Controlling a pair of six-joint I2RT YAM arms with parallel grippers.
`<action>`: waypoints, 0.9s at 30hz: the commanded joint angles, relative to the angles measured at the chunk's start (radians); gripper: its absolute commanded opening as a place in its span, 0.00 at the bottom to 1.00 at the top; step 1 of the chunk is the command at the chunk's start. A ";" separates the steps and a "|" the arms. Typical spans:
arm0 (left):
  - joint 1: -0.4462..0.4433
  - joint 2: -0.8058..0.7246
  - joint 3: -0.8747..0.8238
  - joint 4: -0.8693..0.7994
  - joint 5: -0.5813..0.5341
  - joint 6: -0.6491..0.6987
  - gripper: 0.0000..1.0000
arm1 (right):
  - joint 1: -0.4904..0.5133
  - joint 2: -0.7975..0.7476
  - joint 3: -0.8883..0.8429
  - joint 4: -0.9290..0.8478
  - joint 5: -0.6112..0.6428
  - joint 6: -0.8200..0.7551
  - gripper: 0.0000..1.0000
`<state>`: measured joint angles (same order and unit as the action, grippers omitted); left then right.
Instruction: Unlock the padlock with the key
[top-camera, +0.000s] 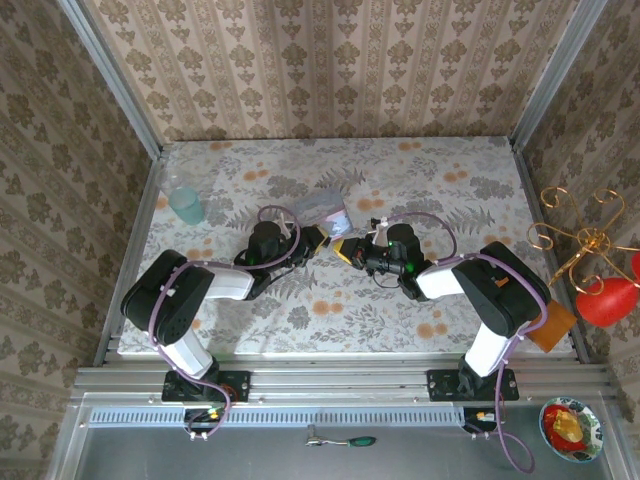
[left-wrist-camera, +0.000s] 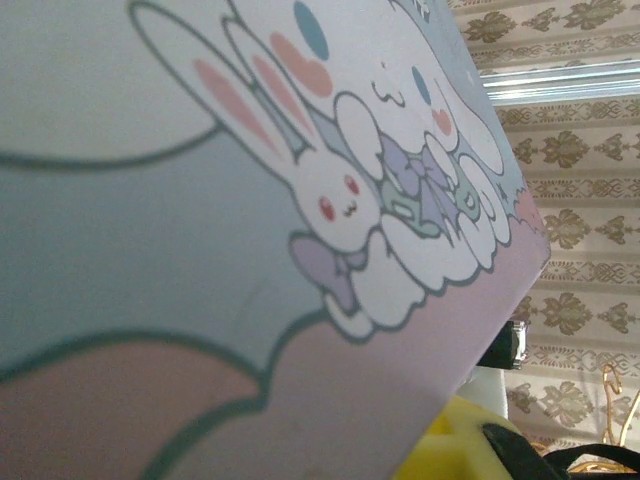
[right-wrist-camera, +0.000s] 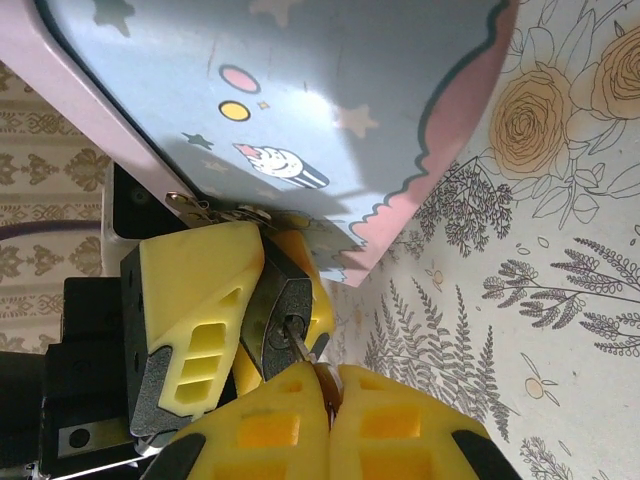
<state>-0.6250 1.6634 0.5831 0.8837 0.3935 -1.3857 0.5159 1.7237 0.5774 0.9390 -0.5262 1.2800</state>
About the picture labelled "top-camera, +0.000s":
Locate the floral tablecloth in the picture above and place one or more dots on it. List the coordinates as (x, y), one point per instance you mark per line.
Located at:
(350, 310)

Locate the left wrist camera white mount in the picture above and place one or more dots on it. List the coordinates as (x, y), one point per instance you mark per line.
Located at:
(286, 223)

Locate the red toy food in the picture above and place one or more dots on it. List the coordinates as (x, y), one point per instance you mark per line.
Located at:
(552, 432)

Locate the aluminium frame post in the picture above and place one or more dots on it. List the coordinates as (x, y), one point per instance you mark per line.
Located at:
(555, 75)
(115, 75)

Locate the patterned ceramic bowl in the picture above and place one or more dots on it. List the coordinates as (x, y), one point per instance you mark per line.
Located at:
(594, 442)

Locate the yellow toy food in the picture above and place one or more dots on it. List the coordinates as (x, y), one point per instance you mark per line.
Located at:
(567, 425)

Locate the clear plastic cup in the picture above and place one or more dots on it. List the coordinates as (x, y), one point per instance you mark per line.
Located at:
(167, 181)

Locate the black and white camera module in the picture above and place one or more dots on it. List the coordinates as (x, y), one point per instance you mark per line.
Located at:
(381, 226)

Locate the grey metal shelf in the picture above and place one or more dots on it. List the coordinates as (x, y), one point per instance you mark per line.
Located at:
(250, 457)

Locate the translucent blue cup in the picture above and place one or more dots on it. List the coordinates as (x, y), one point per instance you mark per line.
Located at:
(186, 207)

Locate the aluminium mounting rail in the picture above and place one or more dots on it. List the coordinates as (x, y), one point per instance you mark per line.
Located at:
(340, 385)

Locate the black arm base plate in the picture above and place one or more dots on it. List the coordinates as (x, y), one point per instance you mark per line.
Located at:
(442, 385)
(240, 385)

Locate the aluminium side rail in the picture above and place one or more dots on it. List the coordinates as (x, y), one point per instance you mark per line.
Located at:
(135, 235)
(530, 200)

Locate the red heart ornament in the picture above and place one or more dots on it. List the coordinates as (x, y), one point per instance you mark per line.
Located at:
(605, 300)
(636, 267)

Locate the pastel cartoon bunny pouch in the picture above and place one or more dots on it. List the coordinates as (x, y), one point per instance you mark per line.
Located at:
(320, 207)

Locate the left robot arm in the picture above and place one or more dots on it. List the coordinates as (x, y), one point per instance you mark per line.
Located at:
(165, 300)

